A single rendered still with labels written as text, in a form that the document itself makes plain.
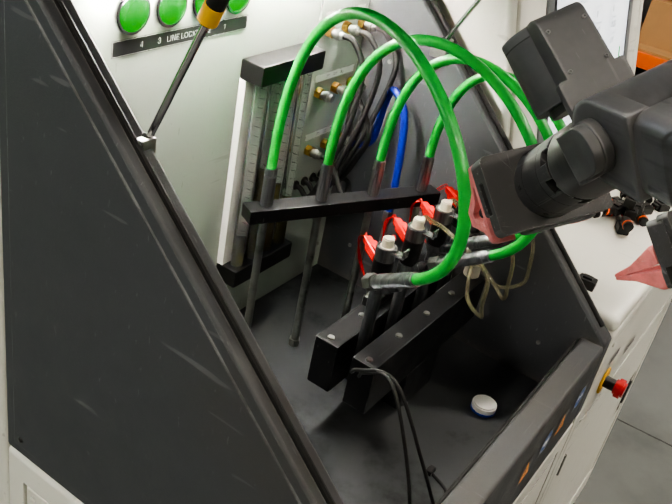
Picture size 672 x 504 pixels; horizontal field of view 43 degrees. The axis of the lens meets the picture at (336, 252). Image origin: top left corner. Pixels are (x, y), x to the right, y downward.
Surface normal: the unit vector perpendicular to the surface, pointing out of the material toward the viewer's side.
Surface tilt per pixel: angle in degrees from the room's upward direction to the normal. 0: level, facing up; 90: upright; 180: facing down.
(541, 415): 0
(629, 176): 117
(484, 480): 0
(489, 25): 90
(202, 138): 90
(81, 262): 90
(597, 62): 47
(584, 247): 0
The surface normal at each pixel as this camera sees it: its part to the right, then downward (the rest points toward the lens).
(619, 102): -0.32, -0.82
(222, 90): 0.80, 0.42
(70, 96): -0.57, 0.34
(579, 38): 0.04, -0.20
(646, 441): 0.18, -0.84
